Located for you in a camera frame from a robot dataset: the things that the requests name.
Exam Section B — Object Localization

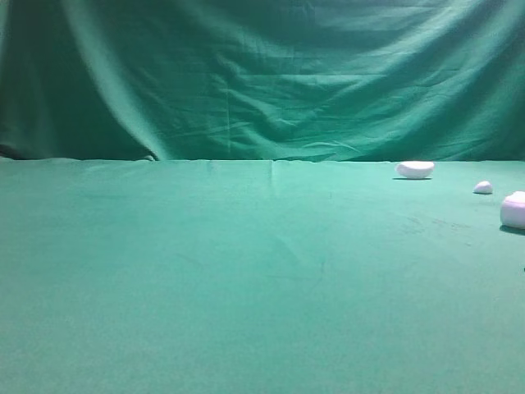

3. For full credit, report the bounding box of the green backdrop curtain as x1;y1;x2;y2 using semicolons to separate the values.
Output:
1;1;524;162

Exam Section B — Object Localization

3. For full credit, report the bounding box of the green table cloth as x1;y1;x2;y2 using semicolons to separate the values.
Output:
1;159;524;393

